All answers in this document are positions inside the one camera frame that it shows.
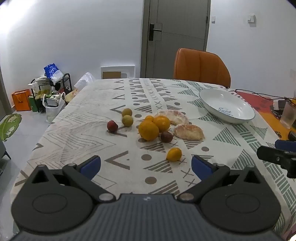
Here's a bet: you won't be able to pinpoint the orange paper bag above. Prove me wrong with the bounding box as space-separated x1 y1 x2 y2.
11 89 31 111

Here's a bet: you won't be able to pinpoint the grey door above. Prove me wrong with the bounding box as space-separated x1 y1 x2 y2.
140 1 211 78

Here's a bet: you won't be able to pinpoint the large orange back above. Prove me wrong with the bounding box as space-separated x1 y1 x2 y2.
153 115 171 133

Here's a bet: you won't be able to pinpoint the clear plastic bag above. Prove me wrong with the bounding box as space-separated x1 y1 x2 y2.
74 72 96 91

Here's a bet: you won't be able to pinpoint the white ceramic plate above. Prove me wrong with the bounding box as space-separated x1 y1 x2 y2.
199 89 255 125

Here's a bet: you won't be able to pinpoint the black cable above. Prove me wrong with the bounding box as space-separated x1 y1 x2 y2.
235 88 296 102

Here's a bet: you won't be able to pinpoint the peeled pomelo segment large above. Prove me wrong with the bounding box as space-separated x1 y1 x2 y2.
154 110 189 126

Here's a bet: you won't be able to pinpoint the black metal rack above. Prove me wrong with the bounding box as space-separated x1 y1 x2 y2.
28 73 73 113

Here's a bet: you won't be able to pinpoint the green box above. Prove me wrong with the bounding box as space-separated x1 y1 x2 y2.
28 95 38 112

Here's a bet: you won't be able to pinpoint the white plastic shopping bag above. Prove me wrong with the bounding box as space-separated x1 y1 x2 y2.
42 92 66 123

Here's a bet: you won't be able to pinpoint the frosted plastic cup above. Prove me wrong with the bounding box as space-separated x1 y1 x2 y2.
280 102 296 129

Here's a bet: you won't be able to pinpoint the patterned white tablecloth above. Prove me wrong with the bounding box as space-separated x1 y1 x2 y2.
11 79 295 234

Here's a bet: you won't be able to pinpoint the blue white plastic bag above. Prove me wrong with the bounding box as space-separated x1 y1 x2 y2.
44 63 64 85

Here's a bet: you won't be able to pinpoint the red plum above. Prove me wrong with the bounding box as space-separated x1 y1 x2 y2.
107 120 118 133

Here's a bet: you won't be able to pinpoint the white foam packaging board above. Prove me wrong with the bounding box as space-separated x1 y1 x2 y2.
100 65 135 79

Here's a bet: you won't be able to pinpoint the green floor mat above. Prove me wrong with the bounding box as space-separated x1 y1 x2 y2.
0 113 22 142

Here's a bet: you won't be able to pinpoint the dark brown passion fruit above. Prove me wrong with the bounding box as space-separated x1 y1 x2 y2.
161 131 174 143

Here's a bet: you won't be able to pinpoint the beige paper bag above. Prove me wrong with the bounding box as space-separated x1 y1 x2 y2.
65 89 79 103

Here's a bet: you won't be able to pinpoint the peeled pomelo segment small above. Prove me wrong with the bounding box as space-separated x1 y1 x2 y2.
174 124 205 141

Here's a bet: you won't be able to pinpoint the orange leather chair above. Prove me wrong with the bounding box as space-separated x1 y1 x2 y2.
174 48 231 88

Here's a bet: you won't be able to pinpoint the red orange cartoon mat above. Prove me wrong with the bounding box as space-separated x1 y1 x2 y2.
235 89 295 140

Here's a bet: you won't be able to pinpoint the small orange behind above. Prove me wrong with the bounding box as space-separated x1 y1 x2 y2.
145 115 154 121

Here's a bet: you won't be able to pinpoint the small yellow kumquat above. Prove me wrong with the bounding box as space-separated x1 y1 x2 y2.
166 148 182 162

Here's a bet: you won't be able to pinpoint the large orange front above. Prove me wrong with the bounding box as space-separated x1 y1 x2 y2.
138 120 159 142

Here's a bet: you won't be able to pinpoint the large orange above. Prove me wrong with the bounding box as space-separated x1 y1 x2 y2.
153 115 171 133
138 120 159 142

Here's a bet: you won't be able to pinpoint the green-yellow round fruit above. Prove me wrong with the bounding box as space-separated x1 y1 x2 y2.
121 108 132 117
122 115 133 127

